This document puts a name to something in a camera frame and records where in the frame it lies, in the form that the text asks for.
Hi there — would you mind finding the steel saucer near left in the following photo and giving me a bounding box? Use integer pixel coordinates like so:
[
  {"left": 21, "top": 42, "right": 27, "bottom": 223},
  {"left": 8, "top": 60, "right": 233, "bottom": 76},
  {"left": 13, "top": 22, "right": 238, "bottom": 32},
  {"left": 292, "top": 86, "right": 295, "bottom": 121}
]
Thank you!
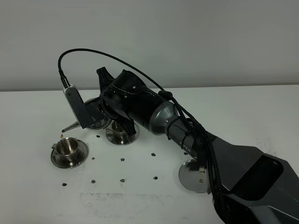
[{"left": 50, "top": 140, "right": 89, "bottom": 169}]

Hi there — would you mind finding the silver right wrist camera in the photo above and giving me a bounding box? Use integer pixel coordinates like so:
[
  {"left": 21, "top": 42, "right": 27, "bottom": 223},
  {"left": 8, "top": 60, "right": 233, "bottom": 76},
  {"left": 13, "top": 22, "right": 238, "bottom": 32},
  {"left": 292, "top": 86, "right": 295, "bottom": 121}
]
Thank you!
[{"left": 64, "top": 86, "right": 106, "bottom": 128}]

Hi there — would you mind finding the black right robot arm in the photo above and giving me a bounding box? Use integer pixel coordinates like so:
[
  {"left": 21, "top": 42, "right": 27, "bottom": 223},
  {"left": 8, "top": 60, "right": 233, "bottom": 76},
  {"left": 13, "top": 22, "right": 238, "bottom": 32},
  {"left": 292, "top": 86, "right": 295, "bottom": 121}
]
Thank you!
[{"left": 97, "top": 68, "right": 299, "bottom": 224}]

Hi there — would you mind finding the steel teacup near left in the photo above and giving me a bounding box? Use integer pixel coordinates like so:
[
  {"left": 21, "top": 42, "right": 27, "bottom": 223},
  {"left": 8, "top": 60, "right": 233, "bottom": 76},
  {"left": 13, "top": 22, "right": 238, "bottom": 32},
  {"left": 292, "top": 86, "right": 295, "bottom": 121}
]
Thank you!
[{"left": 52, "top": 137, "right": 79, "bottom": 161}]

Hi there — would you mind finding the steel teacup far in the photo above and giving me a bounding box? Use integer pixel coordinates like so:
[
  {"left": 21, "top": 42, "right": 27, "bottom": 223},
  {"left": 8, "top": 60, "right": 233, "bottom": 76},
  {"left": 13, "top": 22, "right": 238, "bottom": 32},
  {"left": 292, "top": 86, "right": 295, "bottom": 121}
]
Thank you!
[{"left": 106, "top": 121, "right": 129, "bottom": 138}]

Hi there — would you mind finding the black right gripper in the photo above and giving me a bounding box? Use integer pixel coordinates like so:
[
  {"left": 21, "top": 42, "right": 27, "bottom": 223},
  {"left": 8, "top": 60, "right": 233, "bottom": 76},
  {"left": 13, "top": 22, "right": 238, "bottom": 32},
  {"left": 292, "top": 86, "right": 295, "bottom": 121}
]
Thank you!
[{"left": 96, "top": 67, "right": 154, "bottom": 135}]

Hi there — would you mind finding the steel teacup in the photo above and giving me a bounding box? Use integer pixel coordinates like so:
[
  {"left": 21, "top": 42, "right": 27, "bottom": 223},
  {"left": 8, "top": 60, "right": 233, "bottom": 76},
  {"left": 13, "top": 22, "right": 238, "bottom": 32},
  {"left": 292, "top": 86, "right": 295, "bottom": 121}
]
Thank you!
[
  {"left": 52, "top": 137, "right": 79, "bottom": 161},
  {"left": 106, "top": 121, "right": 129, "bottom": 138}
]

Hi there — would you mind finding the stainless steel teapot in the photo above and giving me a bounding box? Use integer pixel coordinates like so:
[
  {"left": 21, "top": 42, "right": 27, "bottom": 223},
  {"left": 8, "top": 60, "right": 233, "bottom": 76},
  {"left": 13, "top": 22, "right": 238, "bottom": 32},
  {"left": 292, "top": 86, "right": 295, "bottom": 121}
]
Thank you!
[{"left": 62, "top": 97, "right": 112, "bottom": 133}]

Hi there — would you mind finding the steel saucer far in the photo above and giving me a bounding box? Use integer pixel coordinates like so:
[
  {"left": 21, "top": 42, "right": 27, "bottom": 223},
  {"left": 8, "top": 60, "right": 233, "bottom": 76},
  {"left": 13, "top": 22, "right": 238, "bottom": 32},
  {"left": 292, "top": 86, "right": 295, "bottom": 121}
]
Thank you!
[{"left": 107, "top": 124, "right": 139, "bottom": 145}]

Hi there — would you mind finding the steel teapot saucer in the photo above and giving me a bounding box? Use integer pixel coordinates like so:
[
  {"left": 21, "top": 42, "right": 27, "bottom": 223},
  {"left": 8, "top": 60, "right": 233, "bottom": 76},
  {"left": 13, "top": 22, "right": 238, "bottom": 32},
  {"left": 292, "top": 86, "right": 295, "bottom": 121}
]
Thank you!
[{"left": 178, "top": 160, "right": 210, "bottom": 193}]

